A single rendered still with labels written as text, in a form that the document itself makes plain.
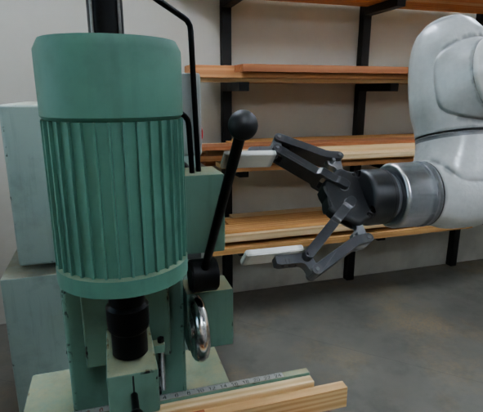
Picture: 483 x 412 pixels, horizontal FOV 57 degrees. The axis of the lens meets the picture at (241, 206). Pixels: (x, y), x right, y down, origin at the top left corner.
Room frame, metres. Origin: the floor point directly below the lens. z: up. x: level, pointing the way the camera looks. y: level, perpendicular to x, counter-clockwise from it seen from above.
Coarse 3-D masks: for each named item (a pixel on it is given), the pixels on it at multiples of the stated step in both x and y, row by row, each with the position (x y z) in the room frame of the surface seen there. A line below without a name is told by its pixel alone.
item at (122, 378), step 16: (112, 352) 0.58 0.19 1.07; (112, 368) 0.54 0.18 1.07; (128, 368) 0.54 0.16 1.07; (144, 368) 0.54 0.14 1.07; (112, 384) 0.52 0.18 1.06; (128, 384) 0.53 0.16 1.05; (144, 384) 0.53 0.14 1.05; (112, 400) 0.52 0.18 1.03; (128, 400) 0.53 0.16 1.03; (144, 400) 0.53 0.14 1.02
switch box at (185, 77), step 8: (184, 80) 0.87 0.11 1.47; (184, 88) 0.87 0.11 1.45; (200, 88) 0.89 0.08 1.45; (184, 96) 0.87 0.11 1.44; (200, 96) 0.89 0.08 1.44; (184, 104) 0.87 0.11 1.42; (200, 104) 0.89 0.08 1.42; (200, 112) 0.89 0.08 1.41; (184, 120) 0.87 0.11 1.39; (192, 120) 0.88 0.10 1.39; (200, 120) 0.89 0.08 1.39; (184, 128) 0.87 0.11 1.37; (192, 128) 0.88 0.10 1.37; (200, 128) 0.88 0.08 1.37; (184, 136) 0.87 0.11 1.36; (192, 136) 0.88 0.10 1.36; (200, 136) 0.88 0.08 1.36; (184, 144) 0.87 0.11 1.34; (200, 144) 0.88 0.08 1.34; (184, 152) 0.87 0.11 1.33; (200, 152) 0.88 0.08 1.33
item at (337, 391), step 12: (324, 384) 0.68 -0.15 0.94; (336, 384) 0.68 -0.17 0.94; (264, 396) 0.65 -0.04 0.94; (276, 396) 0.65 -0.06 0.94; (288, 396) 0.65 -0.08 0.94; (300, 396) 0.65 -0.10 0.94; (312, 396) 0.65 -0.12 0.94; (324, 396) 0.66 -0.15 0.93; (336, 396) 0.67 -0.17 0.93; (216, 408) 0.62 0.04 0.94; (228, 408) 0.62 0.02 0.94; (240, 408) 0.62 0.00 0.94; (252, 408) 0.62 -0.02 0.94; (264, 408) 0.63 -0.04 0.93; (276, 408) 0.63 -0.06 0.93; (288, 408) 0.64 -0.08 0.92; (300, 408) 0.65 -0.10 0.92; (312, 408) 0.65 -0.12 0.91; (324, 408) 0.66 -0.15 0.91; (336, 408) 0.67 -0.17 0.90
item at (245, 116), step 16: (240, 112) 0.50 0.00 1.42; (240, 128) 0.50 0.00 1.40; (256, 128) 0.50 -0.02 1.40; (240, 144) 0.52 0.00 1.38; (224, 176) 0.57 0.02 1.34; (224, 192) 0.58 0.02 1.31; (224, 208) 0.61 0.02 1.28; (208, 240) 0.67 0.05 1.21; (208, 256) 0.69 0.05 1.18; (192, 272) 0.72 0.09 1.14; (208, 272) 0.73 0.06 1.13; (192, 288) 0.72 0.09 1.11; (208, 288) 0.73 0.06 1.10
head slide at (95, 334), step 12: (84, 300) 0.64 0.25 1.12; (96, 300) 0.64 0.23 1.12; (156, 300) 0.67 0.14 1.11; (168, 300) 0.68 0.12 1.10; (84, 312) 0.64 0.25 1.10; (96, 312) 0.64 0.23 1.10; (156, 312) 0.67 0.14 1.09; (168, 312) 0.68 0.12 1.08; (84, 324) 0.64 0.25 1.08; (96, 324) 0.64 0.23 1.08; (156, 324) 0.67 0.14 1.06; (168, 324) 0.68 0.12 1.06; (84, 336) 0.64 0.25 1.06; (96, 336) 0.64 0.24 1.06; (156, 336) 0.67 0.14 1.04; (168, 336) 0.68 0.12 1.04; (96, 348) 0.64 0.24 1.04; (168, 348) 0.68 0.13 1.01; (96, 360) 0.64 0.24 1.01
